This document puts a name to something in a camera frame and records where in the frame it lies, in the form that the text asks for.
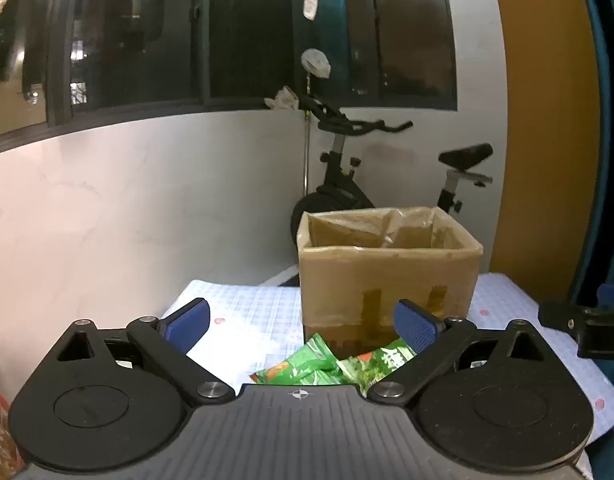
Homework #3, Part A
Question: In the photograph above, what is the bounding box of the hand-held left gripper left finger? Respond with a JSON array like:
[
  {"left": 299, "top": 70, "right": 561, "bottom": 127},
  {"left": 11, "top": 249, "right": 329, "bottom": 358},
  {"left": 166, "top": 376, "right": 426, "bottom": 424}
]
[{"left": 47, "top": 298, "right": 236, "bottom": 407}]

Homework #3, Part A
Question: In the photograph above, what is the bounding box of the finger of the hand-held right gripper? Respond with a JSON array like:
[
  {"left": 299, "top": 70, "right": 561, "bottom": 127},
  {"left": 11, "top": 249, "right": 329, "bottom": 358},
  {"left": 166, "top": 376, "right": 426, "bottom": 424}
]
[{"left": 538, "top": 301, "right": 595, "bottom": 333}]

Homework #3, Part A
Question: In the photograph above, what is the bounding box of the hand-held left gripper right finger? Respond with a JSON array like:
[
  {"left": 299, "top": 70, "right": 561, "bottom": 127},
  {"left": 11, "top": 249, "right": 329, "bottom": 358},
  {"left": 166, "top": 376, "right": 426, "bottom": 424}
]
[{"left": 368, "top": 299, "right": 558, "bottom": 406}]

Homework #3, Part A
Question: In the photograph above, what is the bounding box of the green snack packet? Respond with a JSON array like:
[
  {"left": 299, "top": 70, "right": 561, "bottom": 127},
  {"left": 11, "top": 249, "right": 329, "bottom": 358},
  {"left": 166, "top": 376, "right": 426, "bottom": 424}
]
[
  {"left": 337, "top": 337, "right": 419, "bottom": 396},
  {"left": 249, "top": 332, "right": 341, "bottom": 386}
]

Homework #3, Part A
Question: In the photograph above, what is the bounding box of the brown cardboard box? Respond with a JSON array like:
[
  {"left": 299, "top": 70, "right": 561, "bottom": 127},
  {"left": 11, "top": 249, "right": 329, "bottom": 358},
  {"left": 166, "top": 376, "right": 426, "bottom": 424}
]
[{"left": 296, "top": 205, "right": 484, "bottom": 361}]

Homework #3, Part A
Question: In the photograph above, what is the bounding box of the blue checked sheet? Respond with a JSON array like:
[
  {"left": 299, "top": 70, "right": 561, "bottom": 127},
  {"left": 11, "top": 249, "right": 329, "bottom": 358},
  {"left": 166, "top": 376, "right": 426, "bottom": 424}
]
[{"left": 159, "top": 272, "right": 614, "bottom": 443}]

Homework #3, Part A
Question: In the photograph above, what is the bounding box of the black exercise bike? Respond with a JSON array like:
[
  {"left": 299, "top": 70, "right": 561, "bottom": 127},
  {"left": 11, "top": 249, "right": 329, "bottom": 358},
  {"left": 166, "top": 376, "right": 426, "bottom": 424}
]
[{"left": 289, "top": 92, "right": 494, "bottom": 261}]

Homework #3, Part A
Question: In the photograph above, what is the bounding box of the orange wooden door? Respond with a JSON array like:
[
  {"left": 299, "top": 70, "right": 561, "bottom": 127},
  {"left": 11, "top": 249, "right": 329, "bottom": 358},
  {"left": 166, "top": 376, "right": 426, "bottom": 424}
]
[{"left": 489, "top": 0, "right": 604, "bottom": 306}]

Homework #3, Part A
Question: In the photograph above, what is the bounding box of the metal pole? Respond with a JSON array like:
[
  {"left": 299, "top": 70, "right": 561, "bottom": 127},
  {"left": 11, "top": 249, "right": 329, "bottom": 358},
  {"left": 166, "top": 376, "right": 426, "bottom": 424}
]
[{"left": 303, "top": 72, "right": 312, "bottom": 196}]

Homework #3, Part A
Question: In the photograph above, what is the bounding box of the dark framed window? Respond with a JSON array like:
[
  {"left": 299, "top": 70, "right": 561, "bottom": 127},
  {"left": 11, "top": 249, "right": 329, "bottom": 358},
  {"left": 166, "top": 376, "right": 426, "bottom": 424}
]
[{"left": 0, "top": 0, "right": 459, "bottom": 156}]

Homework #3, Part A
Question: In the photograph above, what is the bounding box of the white rag on pole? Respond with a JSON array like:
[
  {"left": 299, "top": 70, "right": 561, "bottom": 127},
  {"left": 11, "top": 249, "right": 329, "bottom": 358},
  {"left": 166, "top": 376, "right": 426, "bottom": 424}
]
[{"left": 301, "top": 49, "right": 332, "bottom": 78}]

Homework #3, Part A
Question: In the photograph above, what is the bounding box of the white cloth on handlebars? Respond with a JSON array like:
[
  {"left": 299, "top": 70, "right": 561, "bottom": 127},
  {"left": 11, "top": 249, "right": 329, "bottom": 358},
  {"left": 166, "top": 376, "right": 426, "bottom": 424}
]
[{"left": 264, "top": 86, "right": 300, "bottom": 111}]

